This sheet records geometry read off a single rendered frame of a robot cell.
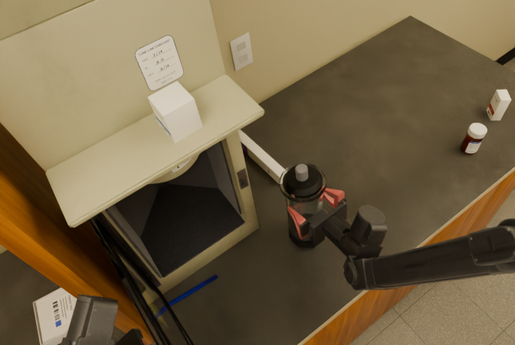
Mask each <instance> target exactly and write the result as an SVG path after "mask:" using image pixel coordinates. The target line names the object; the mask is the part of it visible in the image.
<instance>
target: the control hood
mask: <svg viewBox="0 0 515 345"><path fill-rule="evenodd" d="M190 95H191V96H192V97H193V98H194V99H195V103H196V106H197V109H198V113H199V116H200V118H201V121H202V125H203V127H202V128H200V129H199V130H196V131H195V132H194V133H192V134H190V135H188V136H187V137H185V138H183V139H182V140H180V141H178V142H177V143H174V142H173V141H172V140H171V138H170V137H169V136H168V135H167V133H166V132H165V131H164V129H163V128H162V127H161V126H160V125H159V122H158V120H157V119H156V115H155V114H154V113H152V114H150V115H149V116H147V117H144V118H143V119H141V120H139V121H137V122H135V123H134V124H132V125H130V126H128V127H126V128H125V129H123V130H121V131H119V132H117V133H115V134H113V135H112V136H109V137H107V138H106V139H105V140H102V141H100V142H99V143H97V144H95V145H93V146H91V147H89V148H87V149H86V150H84V151H82V152H80V153H78V154H77V155H75V156H72V157H71V158H69V159H67V160H65V161H63V162H62V163H59V164H58V165H56V166H54V167H52V168H50V169H49V170H47V171H46V173H45V174H46V176H47V178H48V181H49V183H50V184H51V188H52V189H53V191H54V194H55V196H56V199H57V201H58V203H59V206H60V207H61V210H62V212H63V214H64V217H65V219H66V221H67V223H68V225H69V226H70V227H74V228H75V227H77V226H78V225H80V224H82V223H83V222H85V221H86V220H88V219H90V218H92V217H94V216H95V215H97V214H98V213H100V212H102V211H103V210H105V209H107V208H109V207H111V206H112V205H114V204H115V203H117V202H119V201H120V200H122V199H124V198H126V197H127V196H129V195H130V194H132V193H134V192H135V191H137V190H139V189H141V188H142V187H144V186H146V185H147V184H149V183H151V182H152V181H154V180H155V179H158V178H159V177H160V176H163V175H164V174H166V173H167V172H169V171H171V170H172V169H174V168H176V167H177V166H179V165H181V164H183V163H184V162H186V161H187V160H189V159H191V158H192V157H194V156H196V155H198V154H200V153H201V152H203V151H204V150H206V149H208V148H209V147H211V146H213V145H215V144H216V143H218V142H220V141H221V140H223V139H224V138H226V137H228V136H230V135H232V134H233V133H235V132H236V131H238V130H240V129H241V128H243V127H245V126H247V125H248V124H249V123H252V122H253V121H255V120H256V119H258V118H260V117H262V116H263V115H264V109H263V108H261V107H260V106H259V105H258V104H257V103H256V102H255V101H254V100H253V99H252V98H251V97H250V96H249V95H248V94H246V93H245V92H244V91H243V90H242V89H241V88H240V87H239V86H238V85H237V84H236V83H235V82H234V81H233V80H232V79H231V78H230V77H229V76H228V75H226V74H224V75H222V76H220V77H219V78H217V79H215V80H213V81H211V82H210V83H208V84H206V85H204V86H202V87H200V88H199V89H197V90H194V91H193V92H191V93H190Z"/></svg>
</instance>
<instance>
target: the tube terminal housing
mask: <svg viewBox="0 0 515 345"><path fill-rule="evenodd" d="M170 33H172V36H173V38H174V41H175V45H176V47H177V51H178V53H179V57H180V60H181V62H182V66H183V69H184V72H185V76H183V77H181V78H179V79H178V80H175V81H173V82H172V83H170V84H173V83H175V82H176V81H178V82H179V83H180V84H181V85H182V86H183V87H184V88H185V89H186V90H187V91H188V92H189V94H190V93H191V92H193V91H194V90H197V89H199V88H200V87H202V86H204V85H206V84H208V83H210V82H211V81H213V80H215V79H217V78H219V77H220V76H222V75H224V74H225V69H224V65H223V61H222V57H221V51H220V47H219V43H218V37H217V34H216V30H215V23H214V20H213V16H212V10H211V6H210V2H209V0H92V1H89V2H87V3H84V4H82V5H79V6H77V7H76V8H72V9H71V10H68V11H66V12H63V13H61V14H59V15H56V16H54V17H52V18H49V19H47V20H45V21H42V22H40V23H38V24H36V25H33V26H31V27H29V28H26V29H24V30H22V31H19V32H17V33H14V34H12V35H9V36H8V37H6V38H3V39H1V40H0V123H1V124H2V125H3V126H4V127H5V128H6V130H7V131H8V132H9V133H10V134H11V135H12V136H13V137H14V138H15V139H16V140H17V141H18V142H19V143H20V144H21V146H22V147H23V148H24V149H25V150H26V151H27V152H28V153H29V155H30V156H31V157H32V158H33V159H34V160H35V161H36V162H37V164H38V165H39V166H40V167H41V168H42V169H43V170H44V171H45V172H46V171H47V170H49V169H50V168H52V167H54V166H56V165H58V164H59V163H62V162H63V161H65V160H67V159H69V158H71V157H72V156H75V155H77V154H78V153H80V152H82V151H84V150H86V149H87V148H89V147H91V146H93V145H95V144H97V143H99V142H100V141H102V140H105V139H106V138H107V137H109V136H112V135H113V134H115V133H117V132H119V131H121V130H123V129H125V128H126V127H128V126H130V125H132V124H134V123H135V122H137V121H139V120H141V119H143V118H144V117H147V116H149V115H150V114H152V113H154V112H153V109H152V107H151V105H150V102H149V100H148V96H150V95H152V94H154V93H156V92H158V91H159V90H161V89H163V88H165V87H167V86H169V85H170V84H167V85H166V86H164V87H162V88H160V89H158V90H156V91H154V92H152V93H150V92H149V88H148V87H147V85H146V82H145V80H144V77H143V75H142V72H141V70H140V69H139V65H138V64H137V62H136V59H135V57H134V54H133V51H135V50H136V49H138V48H141V47H143V46H145V45H147V44H149V43H151V42H153V41H155V40H157V39H159V38H161V37H164V36H166V35H168V34H170ZM222 145H223V148H224V151H225V155H226V159H227V162H228V167H229V169H230V173H231V177H232V181H233V183H234V187H235V191H236V195H237V197H238V202H239V205H240V209H241V214H239V213H238V214H239V215H240V216H241V217H242V218H243V219H244V221H245V223H244V224H243V225H242V226H241V227H239V228H237V229H236V230H234V231H233V232H232V233H230V234H229V235H227V236H225V237H224V238H223V239H221V240H220V241H218V242H217V243H215V244H214V245H213V246H211V247H210V248H208V249H206V250H205V251H203V252H202V253H201V254H199V255H197V256H196V257H194V258H193V259H192V260H191V261H189V262H187V263H186V264H184V265H183V266H182V267H180V268H178V269H177V270H175V271H174V272H172V273H171V274H170V275H168V276H167V277H164V278H163V277H162V278H159V277H158V276H157V274H156V273H155V272H154V270H153V269H151V267H150V266H149V265H148V264H147V262H146V261H145V260H144V258H143V257H142V256H141V255H140V253H139V252H138V251H137V250H136V249H135V248H134V246H133V245H132V244H131V243H130V241H129V240H128V239H127V237H126V236H125V235H124V234H123V233H122V232H121V231H120V229H119V228H118V227H117V225H116V224H115V223H114V222H113V220H112V219H111V218H110V217H109V216H108V214H107V213H106V211H105V210H103V211H102V213H103V214H104V215H105V216H106V217H107V219H108V220H109V221H110V223H111V224H112V225H113V226H114V228H115V229H116V230H117V231H118V232H119V233H120V234H121V235H122V237H123V238H124V239H125V240H126V242H127V243H128V244H129V245H130V247H131V248H132V249H133V250H134V251H135V253H136V254H137V255H138V256H139V257H140V259H141V260H142V261H143V262H144V264H145V265H146V266H147V267H148V269H149V270H150V271H151V272H152V273H153V274H154V275H155V276H156V278H157V279H158V280H159V282H160V283H161V285H160V286H158V287H157V288H158V289H159V290H160V291H161V293H162V294H164V293H166V292H167V291H169V290H170V289H171V288H173V287H175V286H176V285H177V284H179V283H180V282H181V281H183V280H185V279H186V278H187V277H189V276H190V275H192V274H193V273H195V272H196V271H197V270H199V269H200V268H202V267H203V266H205V265H206V264H208V263H209V262H210V261H212V260H213V259H215V258H217V257H218V256H219V255H221V254H222V253H224V252H225V251H227V250H228V249H229V248H231V247H232V246H234V245H235V244H237V243H238V242H239V241H241V240H242V239H244V238H246V237H247V236H248V235H250V234H251V233H252V232H254V231H256V230H257V229H258V228H260V227H259V224H258V217H257V213H256V210H255V206H254V200H253V196H252V192H251V186H250V182H249V178H248V172H247V168H246V165H245V161H244V154H243V150H242V147H241V141H240V136H239V133H238V131H236V132H235V133H233V134H232V135H230V136H228V137H226V138H224V139H223V140H222ZM243 168H245V170H246V173H247V178H248V184H249V186H247V187H245V188H244V189H241V187H240V183H239V180H238V175H237V172H239V171H241V170H242V169H243Z"/></svg>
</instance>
